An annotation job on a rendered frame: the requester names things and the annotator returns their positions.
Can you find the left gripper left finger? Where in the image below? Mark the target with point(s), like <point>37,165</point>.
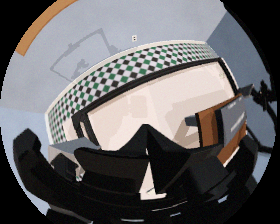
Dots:
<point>130,161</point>

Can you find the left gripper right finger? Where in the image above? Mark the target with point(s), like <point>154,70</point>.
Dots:
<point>168,160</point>

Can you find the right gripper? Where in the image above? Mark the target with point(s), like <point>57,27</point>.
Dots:
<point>261,100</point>

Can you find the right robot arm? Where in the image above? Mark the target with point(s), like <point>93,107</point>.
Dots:
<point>269,109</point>

